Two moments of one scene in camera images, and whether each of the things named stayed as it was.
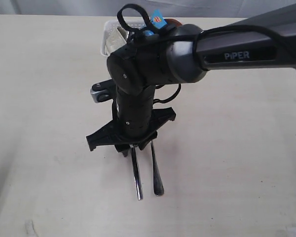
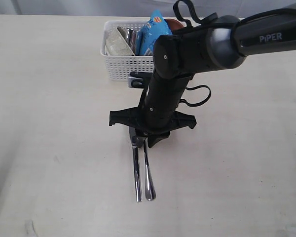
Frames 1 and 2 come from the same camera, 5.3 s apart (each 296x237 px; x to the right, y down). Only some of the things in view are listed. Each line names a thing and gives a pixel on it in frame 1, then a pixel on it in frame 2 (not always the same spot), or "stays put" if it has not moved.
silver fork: [158, 182] to [150, 191]
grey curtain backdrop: [224, 10] stays put
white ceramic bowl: [114, 41] stays put
